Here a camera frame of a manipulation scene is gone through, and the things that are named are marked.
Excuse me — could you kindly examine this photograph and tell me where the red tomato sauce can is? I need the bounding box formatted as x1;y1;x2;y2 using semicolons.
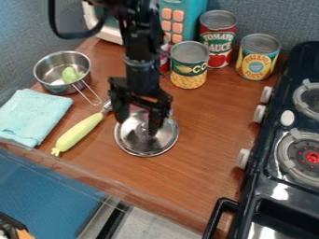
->
198;9;240;70

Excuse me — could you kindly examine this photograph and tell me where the toy stove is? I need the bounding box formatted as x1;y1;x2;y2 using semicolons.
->
201;40;319;239

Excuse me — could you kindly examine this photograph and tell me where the silver lid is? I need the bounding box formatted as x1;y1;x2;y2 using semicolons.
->
113;105;181;158

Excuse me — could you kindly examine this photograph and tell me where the green toy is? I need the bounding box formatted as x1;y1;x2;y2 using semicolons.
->
61;66;88;85

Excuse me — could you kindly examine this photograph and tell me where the yellow corn can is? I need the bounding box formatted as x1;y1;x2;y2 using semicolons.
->
169;40;211;91

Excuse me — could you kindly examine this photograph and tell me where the black cable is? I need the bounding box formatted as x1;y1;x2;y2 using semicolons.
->
46;0;110;40

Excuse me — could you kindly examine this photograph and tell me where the silver pot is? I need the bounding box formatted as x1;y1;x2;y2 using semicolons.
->
32;50;104;107

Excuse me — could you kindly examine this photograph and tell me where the toy microwave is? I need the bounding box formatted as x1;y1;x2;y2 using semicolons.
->
79;0;210;47

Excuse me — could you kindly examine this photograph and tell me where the yellow tool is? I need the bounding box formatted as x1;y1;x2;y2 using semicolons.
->
49;99;115;158

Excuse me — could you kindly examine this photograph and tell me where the yellow pineapple can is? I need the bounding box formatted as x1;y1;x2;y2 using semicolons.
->
234;33;284;82

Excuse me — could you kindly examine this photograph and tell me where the blue cloth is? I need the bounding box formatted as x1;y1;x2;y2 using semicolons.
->
0;88;76;149

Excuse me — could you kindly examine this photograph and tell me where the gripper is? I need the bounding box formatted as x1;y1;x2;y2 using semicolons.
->
106;63;175;137

